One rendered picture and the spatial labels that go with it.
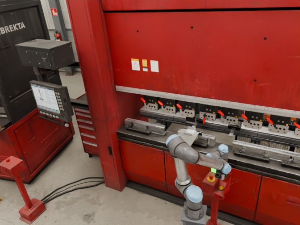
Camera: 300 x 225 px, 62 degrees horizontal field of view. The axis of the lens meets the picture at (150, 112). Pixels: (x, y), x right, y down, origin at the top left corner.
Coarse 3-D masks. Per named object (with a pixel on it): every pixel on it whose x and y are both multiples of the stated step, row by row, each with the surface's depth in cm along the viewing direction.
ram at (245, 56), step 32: (128, 32) 234; (160, 32) 219; (192, 32) 206; (224, 32) 194; (256, 32) 184; (288, 32) 174; (128, 64) 251; (160, 64) 234; (192, 64) 219; (224, 64) 206; (256, 64) 194; (288, 64) 183; (160, 96) 250; (224, 96) 218; (256, 96) 205; (288, 96) 194
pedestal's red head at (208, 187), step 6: (210, 168) 231; (210, 174) 229; (204, 180) 223; (216, 180) 222; (228, 180) 217; (204, 186) 223; (210, 186) 219; (216, 186) 224; (228, 186) 221; (210, 192) 222; (216, 192) 219; (222, 192) 219; (222, 198) 216
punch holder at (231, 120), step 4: (224, 108) 223; (228, 108) 222; (232, 108) 220; (224, 112) 225; (228, 112) 224; (232, 112) 222; (236, 112) 220; (228, 116) 225; (232, 116) 223; (224, 120) 228; (228, 120) 227; (232, 120) 225; (236, 120) 223; (232, 124) 226; (236, 124) 225
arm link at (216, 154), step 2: (216, 150) 197; (218, 150) 197; (210, 152) 198; (212, 152) 196; (214, 152) 196; (216, 152) 196; (218, 152) 196; (206, 154) 196; (208, 154) 194; (210, 154) 194; (212, 154) 194; (214, 154) 193; (216, 154) 193; (218, 154) 195; (220, 154) 195; (210, 156) 193; (212, 156) 193; (214, 156) 192; (216, 156) 191; (218, 156) 191; (220, 156) 195
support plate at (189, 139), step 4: (180, 132) 254; (196, 132) 252; (180, 136) 248; (184, 136) 247; (188, 136) 247; (192, 136) 246; (196, 136) 246; (184, 140) 241; (188, 140) 241; (192, 140) 240; (188, 144) 235
